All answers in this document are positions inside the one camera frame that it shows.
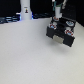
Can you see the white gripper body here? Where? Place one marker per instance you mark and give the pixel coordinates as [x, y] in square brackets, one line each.
[58, 2]

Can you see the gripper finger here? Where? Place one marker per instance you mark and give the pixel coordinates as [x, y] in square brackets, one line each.
[55, 5]
[63, 5]

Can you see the black kcup holder drawer box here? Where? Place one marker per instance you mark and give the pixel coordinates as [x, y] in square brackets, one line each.
[61, 31]

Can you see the white kcup with green lid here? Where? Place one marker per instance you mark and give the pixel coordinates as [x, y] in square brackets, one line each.
[58, 14]

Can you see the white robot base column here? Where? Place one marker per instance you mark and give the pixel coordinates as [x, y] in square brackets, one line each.
[26, 13]

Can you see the dark keyboard at left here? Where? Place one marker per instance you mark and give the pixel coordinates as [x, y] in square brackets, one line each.
[9, 19]

